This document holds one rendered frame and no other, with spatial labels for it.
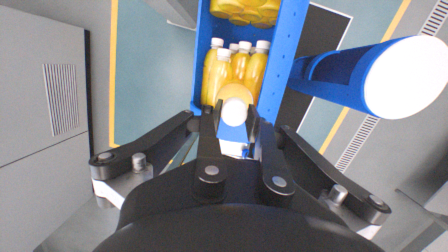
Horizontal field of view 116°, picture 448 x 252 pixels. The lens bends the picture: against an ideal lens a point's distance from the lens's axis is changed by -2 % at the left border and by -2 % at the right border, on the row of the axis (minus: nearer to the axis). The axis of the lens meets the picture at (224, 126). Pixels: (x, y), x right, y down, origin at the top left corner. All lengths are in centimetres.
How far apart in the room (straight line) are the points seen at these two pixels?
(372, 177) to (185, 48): 267
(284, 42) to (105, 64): 190
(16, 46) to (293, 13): 169
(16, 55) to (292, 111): 216
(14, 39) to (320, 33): 221
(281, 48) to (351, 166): 214
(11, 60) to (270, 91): 168
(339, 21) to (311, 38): 23
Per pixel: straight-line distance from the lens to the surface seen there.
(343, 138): 214
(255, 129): 16
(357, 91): 74
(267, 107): 39
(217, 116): 16
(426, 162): 301
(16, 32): 176
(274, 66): 38
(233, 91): 24
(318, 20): 163
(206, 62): 52
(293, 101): 157
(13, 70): 177
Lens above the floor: 158
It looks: 69 degrees down
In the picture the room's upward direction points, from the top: 170 degrees counter-clockwise
